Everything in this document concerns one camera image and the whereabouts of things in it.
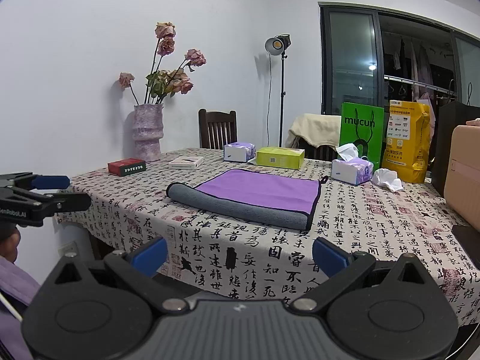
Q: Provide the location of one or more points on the calligraphy print tablecloth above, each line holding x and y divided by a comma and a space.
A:
246, 260

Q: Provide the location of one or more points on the purple speckled ceramic vase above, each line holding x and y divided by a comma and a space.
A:
148, 129

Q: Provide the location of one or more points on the pink beige case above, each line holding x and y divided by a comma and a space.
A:
462, 187

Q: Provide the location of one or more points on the red rectangular box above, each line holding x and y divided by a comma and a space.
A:
126, 167

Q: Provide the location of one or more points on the near purple tissue pack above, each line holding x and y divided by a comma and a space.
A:
349, 167

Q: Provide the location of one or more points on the chair with beige cloth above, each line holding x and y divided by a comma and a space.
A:
317, 135

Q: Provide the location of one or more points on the yellow printed paper bag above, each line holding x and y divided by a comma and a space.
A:
408, 140

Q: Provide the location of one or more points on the purple tissue pack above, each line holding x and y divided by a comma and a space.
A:
239, 152
349, 167

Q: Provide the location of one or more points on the black framed glass door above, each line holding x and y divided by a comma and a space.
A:
371, 55

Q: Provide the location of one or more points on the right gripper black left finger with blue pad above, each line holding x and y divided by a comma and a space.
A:
144, 261

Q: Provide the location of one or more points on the dark wooden chair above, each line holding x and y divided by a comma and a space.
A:
217, 129

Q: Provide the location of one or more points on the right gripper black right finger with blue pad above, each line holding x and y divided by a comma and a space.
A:
331, 259

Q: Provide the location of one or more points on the green mucun paper bag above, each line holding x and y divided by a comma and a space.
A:
363, 126

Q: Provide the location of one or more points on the studio light on stand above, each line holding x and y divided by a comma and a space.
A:
276, 47

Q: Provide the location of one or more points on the far purple tissue pack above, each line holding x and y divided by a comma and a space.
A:
239, 152

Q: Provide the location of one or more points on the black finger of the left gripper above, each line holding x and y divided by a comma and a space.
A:
72, 202

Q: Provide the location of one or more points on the black bag behind case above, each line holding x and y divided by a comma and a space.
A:
451, 115

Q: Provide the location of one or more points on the white pink flat box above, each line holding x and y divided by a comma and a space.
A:
186, 162

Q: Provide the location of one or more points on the dried pink rose bouquet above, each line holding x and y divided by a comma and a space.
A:
162, 83

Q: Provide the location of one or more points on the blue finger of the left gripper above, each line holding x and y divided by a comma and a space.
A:
50, 182

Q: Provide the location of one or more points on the purple grey microfibre towel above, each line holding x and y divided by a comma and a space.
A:
273, 200

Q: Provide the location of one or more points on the crumpled white tissue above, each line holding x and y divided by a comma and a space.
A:
387, 179

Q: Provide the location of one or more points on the lime green cardboard box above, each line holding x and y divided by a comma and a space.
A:
286, 158

